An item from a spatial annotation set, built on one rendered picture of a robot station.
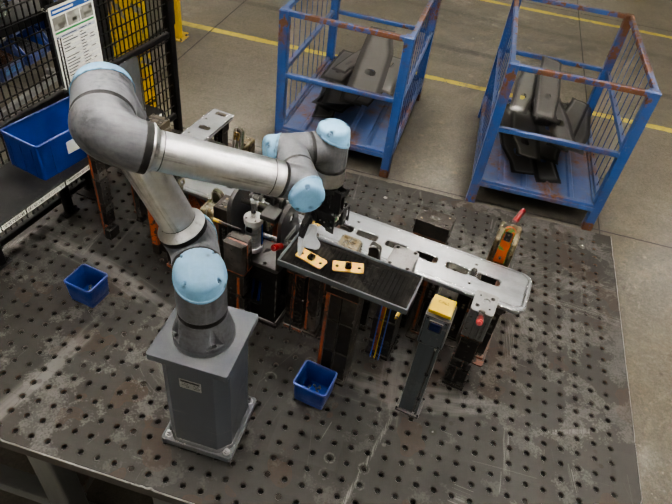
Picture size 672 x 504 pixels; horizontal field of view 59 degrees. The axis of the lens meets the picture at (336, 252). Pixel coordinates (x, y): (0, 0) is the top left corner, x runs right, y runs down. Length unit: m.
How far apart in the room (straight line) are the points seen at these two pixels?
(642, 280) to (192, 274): 3.00
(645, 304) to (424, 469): 2.20
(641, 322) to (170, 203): 2.80
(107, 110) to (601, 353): 1.79
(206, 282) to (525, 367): 1.20
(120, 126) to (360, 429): 1.13
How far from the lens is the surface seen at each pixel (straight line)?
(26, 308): 2.20
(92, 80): 1.19
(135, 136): 1.09
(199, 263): 1.33
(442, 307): 1.54
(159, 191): 1.31
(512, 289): 1.90
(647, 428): 3.14
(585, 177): 4.23
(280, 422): 1.82
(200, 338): 1.41
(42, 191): 2.11
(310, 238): 1.46
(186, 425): 1.70
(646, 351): 3.46
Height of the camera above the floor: 2.26
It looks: 43 degrees down
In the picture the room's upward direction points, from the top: 8 degrees clockwise
